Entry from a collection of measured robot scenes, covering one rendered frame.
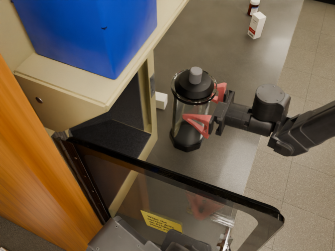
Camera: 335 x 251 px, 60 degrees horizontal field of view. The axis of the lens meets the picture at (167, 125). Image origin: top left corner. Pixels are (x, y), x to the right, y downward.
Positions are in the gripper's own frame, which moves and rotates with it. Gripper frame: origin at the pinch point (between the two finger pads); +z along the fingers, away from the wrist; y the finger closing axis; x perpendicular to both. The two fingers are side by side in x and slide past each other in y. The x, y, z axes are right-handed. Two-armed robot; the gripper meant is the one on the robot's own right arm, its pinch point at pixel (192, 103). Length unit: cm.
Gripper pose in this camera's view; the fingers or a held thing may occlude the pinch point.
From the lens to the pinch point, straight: 73.5
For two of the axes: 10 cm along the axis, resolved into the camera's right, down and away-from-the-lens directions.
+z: -9.1, -2.8, 3.1
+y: -4.1, 7.3, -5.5
